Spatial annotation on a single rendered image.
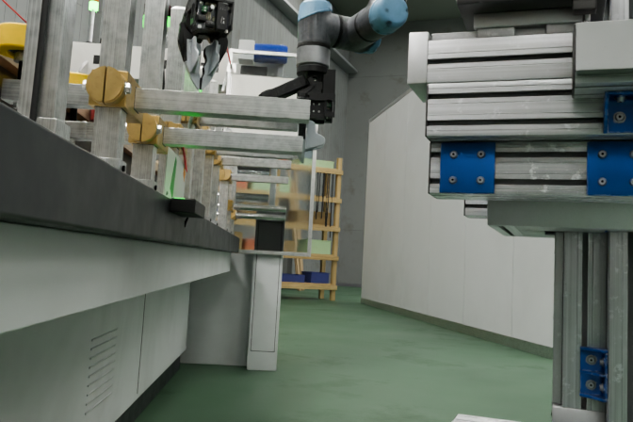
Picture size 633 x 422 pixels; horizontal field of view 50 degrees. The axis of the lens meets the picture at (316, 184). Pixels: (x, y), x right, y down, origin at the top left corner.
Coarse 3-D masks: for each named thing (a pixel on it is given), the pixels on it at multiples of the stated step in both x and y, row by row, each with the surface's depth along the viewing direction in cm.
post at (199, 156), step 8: (200, 72) 194; (208, 88) 194; (200, 152) 192; (200, 160) 191; (200, 168) 191; (192, 176) 191; (200, 176) 191; (192, 184) 191; (200, 184) 191; (192, 192) 190; (200, 192) 190; (200, 200) 190
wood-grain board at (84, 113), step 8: (0, 56) 99; (0, 64) 103; (8, 64) 103; (16, 64) 105; (16, 72) 107; (80, 112) 139; (88, 112) 144; (80, 120) 145; (88, 120) 145; (128, 152) 188
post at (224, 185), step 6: (228, 168) 292; (222, 186) 291; (228, 186) 291; (222, 192) 291; (228, 192) 293; (222, 198) 290; (222, 204) 290; (222, 210) 290; (222, 216) 290; (222, 222) 289
